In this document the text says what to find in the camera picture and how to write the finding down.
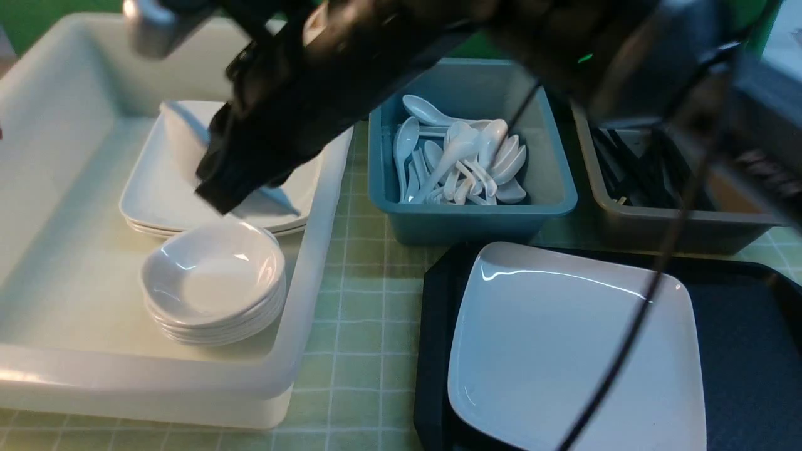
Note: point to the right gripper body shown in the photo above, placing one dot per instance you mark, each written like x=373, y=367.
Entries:
x=309, y=73

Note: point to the large white rice plate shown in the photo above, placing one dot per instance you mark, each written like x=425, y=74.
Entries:
x=536, y=331

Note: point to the small white bowl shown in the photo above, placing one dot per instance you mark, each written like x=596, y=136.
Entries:
x=189, y=138

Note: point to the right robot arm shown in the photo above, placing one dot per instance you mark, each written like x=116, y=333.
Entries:
x=625, y=63

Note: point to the pile of white spoons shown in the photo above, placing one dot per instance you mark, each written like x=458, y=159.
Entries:
x=443, y=160

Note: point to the stack of white square plates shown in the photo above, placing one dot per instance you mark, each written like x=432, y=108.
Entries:
x=156, y=196

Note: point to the blue plastic bin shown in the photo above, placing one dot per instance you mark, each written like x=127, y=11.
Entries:
x=474, y=89

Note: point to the stack of small white bowls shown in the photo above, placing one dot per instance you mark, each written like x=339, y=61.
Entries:
x=216, y=284

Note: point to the large white plastic tub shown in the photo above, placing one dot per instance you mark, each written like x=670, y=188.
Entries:
x=76, y=338

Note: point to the green checked tablecloth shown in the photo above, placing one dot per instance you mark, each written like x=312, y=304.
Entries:
x=355, y=384

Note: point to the brown plastic bin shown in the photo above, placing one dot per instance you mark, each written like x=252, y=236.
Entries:
x=639, y=228

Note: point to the pile of black chopsticks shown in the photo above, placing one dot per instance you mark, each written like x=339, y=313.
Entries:
x=640, y=168

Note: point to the green backdrop cloth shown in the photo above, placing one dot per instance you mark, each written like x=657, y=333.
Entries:
x=26, y=21

